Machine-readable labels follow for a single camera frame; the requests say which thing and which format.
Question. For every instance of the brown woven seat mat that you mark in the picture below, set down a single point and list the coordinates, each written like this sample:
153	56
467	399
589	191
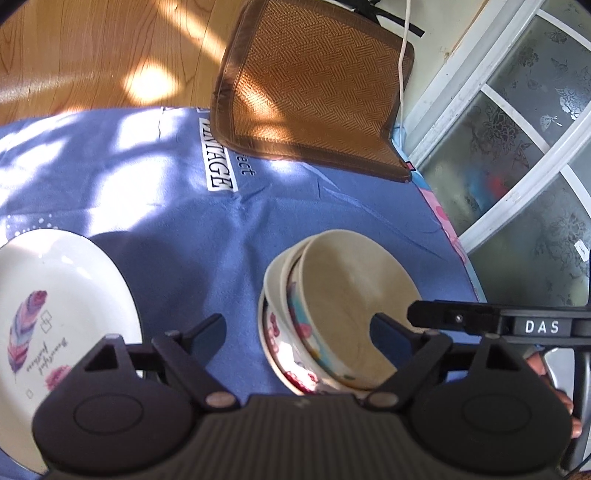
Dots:
314	83

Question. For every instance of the white bowl pink bow print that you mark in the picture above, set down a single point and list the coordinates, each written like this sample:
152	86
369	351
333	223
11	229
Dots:
272	344

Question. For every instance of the blue printed tablecloth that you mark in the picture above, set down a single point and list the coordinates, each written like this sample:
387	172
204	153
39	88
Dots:
207	221

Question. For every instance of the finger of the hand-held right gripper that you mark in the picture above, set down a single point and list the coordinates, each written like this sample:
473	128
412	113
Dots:
443	316

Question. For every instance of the black tape strip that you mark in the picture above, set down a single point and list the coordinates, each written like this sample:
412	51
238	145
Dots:
392	18

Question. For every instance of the frosted glass door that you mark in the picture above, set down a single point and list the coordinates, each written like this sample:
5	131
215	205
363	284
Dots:
521	138

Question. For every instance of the wood pattern vinyl sheet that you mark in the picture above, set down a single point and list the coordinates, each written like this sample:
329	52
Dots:
69	55

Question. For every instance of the white feather print plate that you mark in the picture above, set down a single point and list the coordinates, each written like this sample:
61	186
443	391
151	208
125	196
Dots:
60	286

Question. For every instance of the colourful patterned ceramic bowl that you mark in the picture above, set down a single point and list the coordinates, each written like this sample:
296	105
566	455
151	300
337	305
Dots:
351	295

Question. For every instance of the person's right hand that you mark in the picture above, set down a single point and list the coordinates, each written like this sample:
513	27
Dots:
561	399

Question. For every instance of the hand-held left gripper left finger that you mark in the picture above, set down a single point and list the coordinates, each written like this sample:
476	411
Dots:
207	333

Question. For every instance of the plain white ceramic bowl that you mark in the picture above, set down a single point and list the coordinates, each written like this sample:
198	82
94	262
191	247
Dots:
276	266

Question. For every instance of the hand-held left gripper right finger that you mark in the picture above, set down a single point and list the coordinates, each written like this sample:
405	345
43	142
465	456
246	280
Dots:
390	334

